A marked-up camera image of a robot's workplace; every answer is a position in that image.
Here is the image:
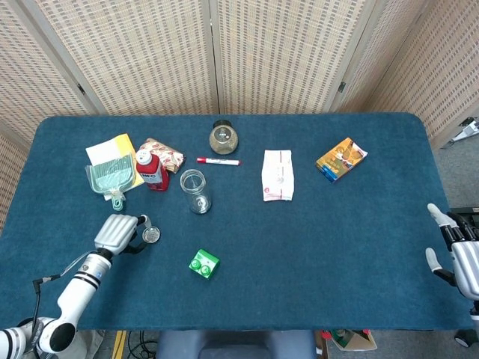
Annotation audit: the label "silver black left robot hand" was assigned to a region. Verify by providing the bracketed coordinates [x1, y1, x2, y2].
[93, 213, 156, 257]

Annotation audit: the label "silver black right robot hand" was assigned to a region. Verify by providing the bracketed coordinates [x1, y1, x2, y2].
[425, 203, 479, 300]

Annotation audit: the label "small metal dish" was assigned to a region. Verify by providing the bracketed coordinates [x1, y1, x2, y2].
[141, 226, 162, 244]

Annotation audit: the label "green toy building brick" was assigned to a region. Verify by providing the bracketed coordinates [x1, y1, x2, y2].
[188, 248, 221, 280]

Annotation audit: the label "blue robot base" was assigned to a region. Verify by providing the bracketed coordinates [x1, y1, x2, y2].
[155, 331, 319, 359]

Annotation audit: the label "green dustpan in plastic bag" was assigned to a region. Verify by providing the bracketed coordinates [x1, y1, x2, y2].
[85, 152, 138, 211]

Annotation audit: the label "red NFC juice bottle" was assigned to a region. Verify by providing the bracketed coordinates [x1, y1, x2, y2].
[135, 149, 171, 192]

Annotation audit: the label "black white caster wheel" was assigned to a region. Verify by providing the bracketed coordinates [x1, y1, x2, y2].
[454, 328, 479, 348]

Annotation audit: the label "yellow white paper pad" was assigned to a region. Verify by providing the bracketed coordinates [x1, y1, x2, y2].
[85, 133, 145, 188]

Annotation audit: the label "tall clear plastic jar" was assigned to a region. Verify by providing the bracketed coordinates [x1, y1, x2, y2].
[180, 168, 213, 215]

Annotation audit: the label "red beige snack packet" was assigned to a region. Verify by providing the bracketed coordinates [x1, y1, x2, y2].
[140, 138, 187, 176]

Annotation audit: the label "red white marker pen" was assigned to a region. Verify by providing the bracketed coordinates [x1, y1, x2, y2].
[196, 156, 242, 167]

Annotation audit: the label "white metal stand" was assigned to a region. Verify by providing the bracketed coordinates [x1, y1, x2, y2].
[447, 116, 479, 147]

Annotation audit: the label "open cardboard box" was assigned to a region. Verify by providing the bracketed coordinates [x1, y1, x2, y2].
[314, 328, 378, 352]

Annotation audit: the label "round glass jar with seeds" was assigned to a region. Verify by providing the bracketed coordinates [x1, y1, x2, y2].
[208, 119, 240, 156]

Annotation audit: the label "orange blue carton box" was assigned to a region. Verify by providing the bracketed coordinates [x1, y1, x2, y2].
[315, 137, 368, 184]

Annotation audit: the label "blue table cloth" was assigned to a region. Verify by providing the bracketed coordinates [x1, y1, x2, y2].
[0, 113, 476, 332]

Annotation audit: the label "white red tissue pack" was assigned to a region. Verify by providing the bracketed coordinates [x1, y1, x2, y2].
[261, 149, 296, 203]

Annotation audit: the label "woven folding screen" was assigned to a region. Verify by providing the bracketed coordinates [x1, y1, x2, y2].
[0, 0, 479, 233]

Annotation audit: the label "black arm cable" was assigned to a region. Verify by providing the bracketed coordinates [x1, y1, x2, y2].
[31, 274, 63, 337]

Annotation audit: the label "black floor cables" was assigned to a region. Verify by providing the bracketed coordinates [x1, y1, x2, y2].
[126, 331, 158, 359]

